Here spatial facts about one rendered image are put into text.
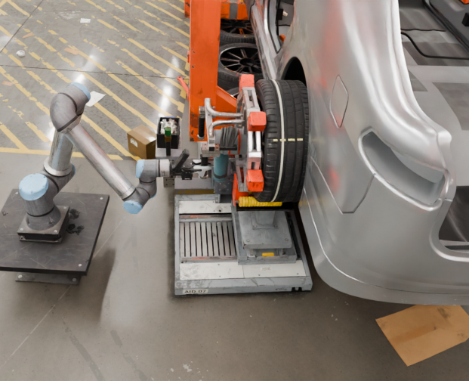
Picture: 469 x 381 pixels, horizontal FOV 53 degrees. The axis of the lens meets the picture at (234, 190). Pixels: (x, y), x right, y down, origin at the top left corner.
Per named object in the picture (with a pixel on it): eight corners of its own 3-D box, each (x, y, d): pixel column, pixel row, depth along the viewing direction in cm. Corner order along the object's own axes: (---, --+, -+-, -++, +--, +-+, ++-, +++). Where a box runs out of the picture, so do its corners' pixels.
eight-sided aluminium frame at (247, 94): (253, 212, 253) (265, 130, 216) (241, 212, 252) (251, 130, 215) (242, 150, 292) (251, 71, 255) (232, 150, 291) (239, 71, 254)
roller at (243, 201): (285, 208, 271) (287, 200, 267) (235, 209, 267) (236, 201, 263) (283, 201, 275) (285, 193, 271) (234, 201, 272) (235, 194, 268)
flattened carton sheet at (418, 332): (480, 334, 274) (483, 331, 272) (407, 367, 256) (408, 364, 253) (445, 293, 294) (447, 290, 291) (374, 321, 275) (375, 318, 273)
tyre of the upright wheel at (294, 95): (282, 100, 293) (286, 205, 286) (245, 100, 290) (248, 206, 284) (312, 61, 228) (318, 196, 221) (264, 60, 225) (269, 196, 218)
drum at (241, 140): (252, 159, 254) (255, 139, 244) (214, 159, 251) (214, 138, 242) (249, 144, 264) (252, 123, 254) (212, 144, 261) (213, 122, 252)
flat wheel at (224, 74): (195, 72, 418) (195, 48, 402) (258, 60, 444) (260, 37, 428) (229, 111, 377) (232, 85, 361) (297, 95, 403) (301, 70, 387)
